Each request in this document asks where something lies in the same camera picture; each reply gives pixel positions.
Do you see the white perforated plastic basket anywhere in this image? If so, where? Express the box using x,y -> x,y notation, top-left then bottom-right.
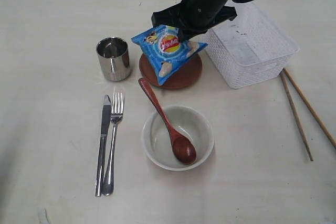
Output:
201,3 -> 299,89

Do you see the blue chips bag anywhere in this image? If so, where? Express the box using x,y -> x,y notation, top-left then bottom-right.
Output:
131,25 -> 207,85

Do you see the silver table knife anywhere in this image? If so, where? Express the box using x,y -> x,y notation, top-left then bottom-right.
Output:
95,94 -> 111,197

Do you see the white speckled ceramic bowl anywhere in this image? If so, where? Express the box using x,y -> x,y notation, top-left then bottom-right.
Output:
141,105 -> 214,172

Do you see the brown wooden plate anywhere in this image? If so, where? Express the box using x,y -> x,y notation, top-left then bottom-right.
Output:
139,54 -> 203,90

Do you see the wooden chopstick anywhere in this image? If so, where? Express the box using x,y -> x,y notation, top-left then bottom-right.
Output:
283,68 -> 336,148
280,71 -> 313,162

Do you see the dark red wooden spoon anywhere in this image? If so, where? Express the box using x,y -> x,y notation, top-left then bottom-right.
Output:
138,78 -> 197,165

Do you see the silver metal fork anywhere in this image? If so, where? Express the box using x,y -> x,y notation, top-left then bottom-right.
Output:
102,92 -> 124,196

